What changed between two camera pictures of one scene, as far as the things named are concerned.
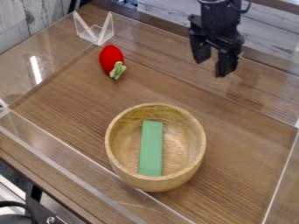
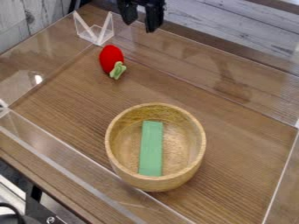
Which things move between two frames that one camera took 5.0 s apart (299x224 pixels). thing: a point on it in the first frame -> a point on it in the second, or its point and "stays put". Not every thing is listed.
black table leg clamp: x=37 y=213 stays put
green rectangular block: x=151 y=148 stays put
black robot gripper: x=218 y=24 -> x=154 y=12
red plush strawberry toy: x=111 y=57 stays put
